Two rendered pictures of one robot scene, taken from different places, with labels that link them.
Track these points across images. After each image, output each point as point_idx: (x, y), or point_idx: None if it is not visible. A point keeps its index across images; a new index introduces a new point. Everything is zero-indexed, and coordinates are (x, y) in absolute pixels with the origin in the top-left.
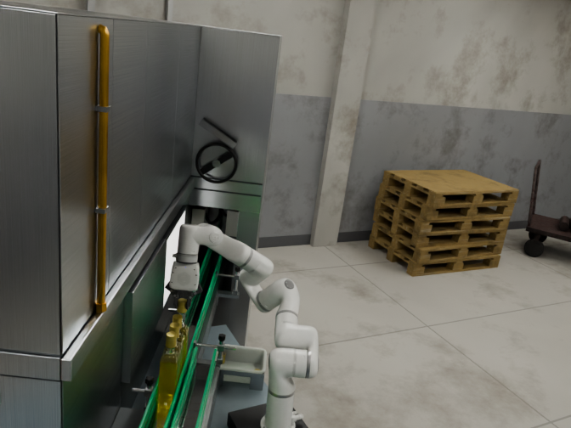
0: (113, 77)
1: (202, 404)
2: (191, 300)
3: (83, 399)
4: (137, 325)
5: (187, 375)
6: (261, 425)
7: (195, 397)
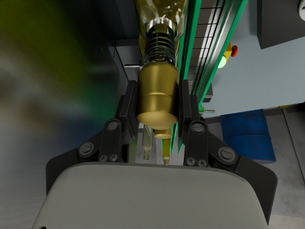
0: None
1: (211, 79)
2: (199, 114)
3: (129, 162)
4: (96, 131)
5: (191, 37)
6: (302, 4)
7: (204, 10)
